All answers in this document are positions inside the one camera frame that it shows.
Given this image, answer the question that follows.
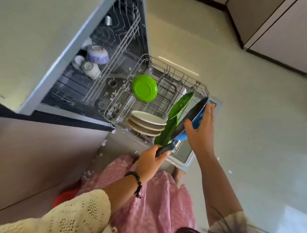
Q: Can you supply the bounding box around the wire dishwasher rack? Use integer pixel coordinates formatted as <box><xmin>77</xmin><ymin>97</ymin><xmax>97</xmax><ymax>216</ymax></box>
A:
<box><xmin>48</xmin><ymin>0</ymin><xmax>141</xmax><ymax>105</ymax></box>
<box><xmin>104</xmin><ymin>54</ymin><xmax>209</xmax><ymax>155</ymax></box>

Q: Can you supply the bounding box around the black bead bracelet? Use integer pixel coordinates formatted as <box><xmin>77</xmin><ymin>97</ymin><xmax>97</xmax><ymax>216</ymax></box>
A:
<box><xmin>124</xmin><ymin>171</ymin><xmax>143</xmax><ymax>199</ymax></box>

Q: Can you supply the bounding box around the upper wire dishwasher rack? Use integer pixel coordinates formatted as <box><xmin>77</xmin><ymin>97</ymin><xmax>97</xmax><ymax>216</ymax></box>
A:
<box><xmin>48</xmin><ymin>0</ymin><xmax>141</xmax><ymax>105</ymax></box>

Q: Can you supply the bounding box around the blue frying pan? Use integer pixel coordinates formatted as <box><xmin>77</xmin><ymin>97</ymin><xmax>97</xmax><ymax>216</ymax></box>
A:
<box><xmin>155</xmin><ymin>97</ymin><xmax>210</xmax><ymax>159</ymax></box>

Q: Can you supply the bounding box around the person's right forearm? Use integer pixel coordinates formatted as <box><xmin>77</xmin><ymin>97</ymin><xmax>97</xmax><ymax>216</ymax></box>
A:
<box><xmin>197</xmin><ymin>154</ymin><xmax>244</xmax><ymax>227</ymax></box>

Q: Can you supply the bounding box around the cream knitted cardigan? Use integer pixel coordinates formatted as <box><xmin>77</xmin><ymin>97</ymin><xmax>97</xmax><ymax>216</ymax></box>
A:
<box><xmin>0</xmin><ymin>189</ymin><xmax>117</xmax><ymax>233</ymax></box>

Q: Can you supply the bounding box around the pink dress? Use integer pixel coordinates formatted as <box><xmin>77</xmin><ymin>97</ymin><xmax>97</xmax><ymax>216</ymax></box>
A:
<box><xmin>76</xmin><ymin>154</ymin><xmax>198</xmax><ymax>233</ymax></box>

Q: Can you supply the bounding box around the red slipper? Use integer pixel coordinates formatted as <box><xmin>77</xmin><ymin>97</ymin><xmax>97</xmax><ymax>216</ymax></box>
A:
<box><xmin>52</xmin><ymin>188</ymin><xmax>81</xmax><ymax>209</ymax></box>

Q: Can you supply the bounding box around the green leaf-shaped plate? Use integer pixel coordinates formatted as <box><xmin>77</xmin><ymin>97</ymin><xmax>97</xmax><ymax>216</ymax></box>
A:
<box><xmin>154</xmin><ymin>92</ymin><xmax>195</xmax><ymax>146</ymax></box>

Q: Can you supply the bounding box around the white ceramic cup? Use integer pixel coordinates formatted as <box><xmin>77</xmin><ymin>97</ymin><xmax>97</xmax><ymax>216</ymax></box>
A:
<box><xmin>81</xmin><ymin>61</ymin><xmax>101</xmax><ymax>80</ymax></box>
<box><xmin>74</xmin><ymin>55</ymin><xmax>86</xmax><ymax>68</ymax></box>

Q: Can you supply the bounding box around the beige kitchen cabinet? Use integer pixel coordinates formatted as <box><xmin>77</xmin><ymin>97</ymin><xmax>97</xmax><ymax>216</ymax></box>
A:
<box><xmin>192</xmin><ymin>0</ymin><xmax>307</xmax><ymax>77</ymax></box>

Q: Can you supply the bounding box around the wire cutlery basket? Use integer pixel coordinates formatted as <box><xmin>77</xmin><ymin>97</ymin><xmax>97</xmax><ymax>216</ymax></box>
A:
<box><xmin>146</xmin><ymin>77</ymin><xmax>177</xmax><ymax>116</ymax></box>

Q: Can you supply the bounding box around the dishwasher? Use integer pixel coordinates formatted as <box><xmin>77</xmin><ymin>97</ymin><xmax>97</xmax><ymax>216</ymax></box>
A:
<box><xmin>18</xmin><ymin>0</ymin><xmax>222</xmax><ymax>173</ymax></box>

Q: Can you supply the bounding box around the beige plate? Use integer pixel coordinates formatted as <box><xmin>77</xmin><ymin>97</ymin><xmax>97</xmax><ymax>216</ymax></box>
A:
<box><xmin>130</xmin><ymin>115</ymin><xmax>165</xmax><ymax>132</ymax></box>
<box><xmin>131</xmin><ymin>110</ymin><xmax>167</xmax><ymax>126</ymax></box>
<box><xmin>126</xmin><ymin>119</ymin><xmax>161</xmax><ymax>137</ymax></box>

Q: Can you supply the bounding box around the lower wire dishwasher rack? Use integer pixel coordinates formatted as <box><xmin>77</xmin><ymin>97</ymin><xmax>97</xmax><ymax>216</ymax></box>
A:
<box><xmin>104</xmin><ymin>54</ymin><xmax>209</xmax><ymax>155</ymax></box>

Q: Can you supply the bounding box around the blue patterned ceramic bowl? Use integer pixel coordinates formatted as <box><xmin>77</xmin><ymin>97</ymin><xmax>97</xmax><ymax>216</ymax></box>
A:
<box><xmin>87</xmin><ymin>46</ymin><xmax>109</xmax><ymax>65</ymax></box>

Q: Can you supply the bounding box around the person's right hand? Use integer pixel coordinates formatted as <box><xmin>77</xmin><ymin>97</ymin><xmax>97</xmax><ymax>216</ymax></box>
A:
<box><xmin>184</xmin><ymin>103</ymin><xmax>215</xmax><ymax>161</ymax></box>

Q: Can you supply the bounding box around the person's left hand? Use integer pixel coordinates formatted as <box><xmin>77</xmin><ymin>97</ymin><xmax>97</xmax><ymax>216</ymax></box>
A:
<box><xmin>135</xmin><ymin>145</ymin><xmax>171</xmax><ymax>184</ymax></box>

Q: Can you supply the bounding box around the person's left forearm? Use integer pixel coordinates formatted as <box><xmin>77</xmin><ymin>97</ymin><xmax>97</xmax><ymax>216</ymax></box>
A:
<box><xmin>103</xmin><ymin>172</ymin><xmax>147</xmax><ymax>220</ymax></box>

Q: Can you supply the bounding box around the round green plate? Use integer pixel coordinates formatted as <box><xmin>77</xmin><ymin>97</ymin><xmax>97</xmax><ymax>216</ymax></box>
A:
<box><xmin>132</xmin><ymin>74</ymin><xmax>158</xmax><ymax>102</ymax></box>

